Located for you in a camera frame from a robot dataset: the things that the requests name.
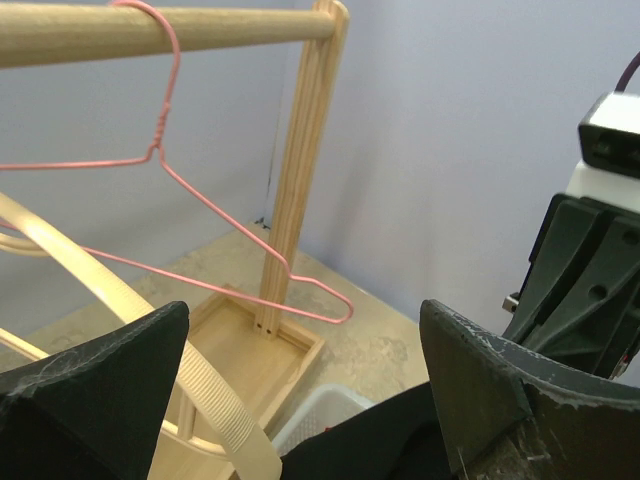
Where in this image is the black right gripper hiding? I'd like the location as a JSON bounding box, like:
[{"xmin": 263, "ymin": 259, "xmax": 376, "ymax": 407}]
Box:
[{"xmin": 503, "ymin": 194, "xmax": 639, "ymax": 379}]

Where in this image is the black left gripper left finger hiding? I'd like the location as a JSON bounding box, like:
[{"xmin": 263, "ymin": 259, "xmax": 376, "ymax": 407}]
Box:
[{"xmin": 1, "ymin": 301, "xmax": 189, "ymax": 479}]

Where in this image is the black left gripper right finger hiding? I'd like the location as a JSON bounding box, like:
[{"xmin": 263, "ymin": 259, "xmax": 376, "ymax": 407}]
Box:
[{"xmin": 419, "ymin": 300, "xmax": 639, "ymax": 479}]

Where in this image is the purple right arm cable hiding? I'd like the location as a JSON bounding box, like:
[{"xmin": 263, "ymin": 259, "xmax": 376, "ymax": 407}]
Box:
[{"xmin": 613, "ymin": 49, "xmax": 640, "ymax": 95}]

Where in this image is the white plastic laundry basket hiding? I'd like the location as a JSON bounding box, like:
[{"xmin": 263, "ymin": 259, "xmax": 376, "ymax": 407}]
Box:
[{"xmin": 273, "ymin": 384, "xmax": 375, "ymax": 456}]

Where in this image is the black t shirt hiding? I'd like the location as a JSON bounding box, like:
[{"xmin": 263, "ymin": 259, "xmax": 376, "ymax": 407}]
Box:
[{"xmin": 281, "ymin": 382, "xmax": 453, "ymax": 480}]

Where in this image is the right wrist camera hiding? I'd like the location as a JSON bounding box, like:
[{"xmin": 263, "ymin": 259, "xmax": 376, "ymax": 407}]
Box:
[{"xmin": 566, "ymin": 92, "xmax": 639, "ymax": 212}]

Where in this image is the pink wire hanger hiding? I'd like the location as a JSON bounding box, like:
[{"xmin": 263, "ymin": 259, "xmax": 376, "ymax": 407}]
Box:
[{"xmin": 0, "ymin": 0, "xmax": 354, "ymax": 325}]

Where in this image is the wooden clothes rack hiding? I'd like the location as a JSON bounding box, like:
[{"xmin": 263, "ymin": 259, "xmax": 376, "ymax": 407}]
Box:
[{"xmin": 1, "ymin": 1, "xmax": 349, "ymax": 479}]

